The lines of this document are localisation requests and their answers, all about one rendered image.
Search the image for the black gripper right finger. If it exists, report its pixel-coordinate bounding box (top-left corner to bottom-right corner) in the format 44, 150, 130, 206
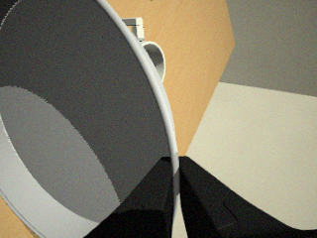
178, 156, 317, 238

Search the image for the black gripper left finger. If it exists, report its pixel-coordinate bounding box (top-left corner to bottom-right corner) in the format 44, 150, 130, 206
83, 157, 173, 238

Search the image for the grey plate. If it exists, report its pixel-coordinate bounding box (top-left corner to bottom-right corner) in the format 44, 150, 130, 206
0, 0, 179, 238

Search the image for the grey mug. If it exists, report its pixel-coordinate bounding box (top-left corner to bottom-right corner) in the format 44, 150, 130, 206
121, 17, 165, 81

